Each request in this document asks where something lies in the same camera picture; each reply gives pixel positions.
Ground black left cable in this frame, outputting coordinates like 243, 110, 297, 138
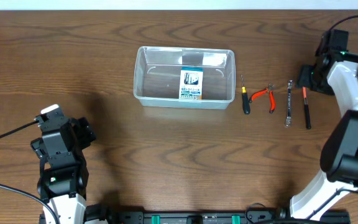
0, 120, 60, 224

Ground silver ring wrench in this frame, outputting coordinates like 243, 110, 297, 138
285, 80, 293, 127

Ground white blue cardboard box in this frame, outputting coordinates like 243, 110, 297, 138
179, 67, 204, 100

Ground clear plastic container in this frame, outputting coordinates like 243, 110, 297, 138
134, 46, 236, 110

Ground small black orange hammer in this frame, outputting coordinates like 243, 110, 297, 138
302, 86, 311, 129

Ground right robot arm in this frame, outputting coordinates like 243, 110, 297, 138
289, 29, 358, 221

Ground orange handled pliers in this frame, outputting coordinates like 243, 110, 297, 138
249, 83, 276, 114

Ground black yellow screwdriver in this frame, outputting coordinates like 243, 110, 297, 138
241, 75, 250, 114

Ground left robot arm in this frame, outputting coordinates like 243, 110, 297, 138
30, 104, 96, 223

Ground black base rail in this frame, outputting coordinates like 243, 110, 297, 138
85, 203, 351, 224

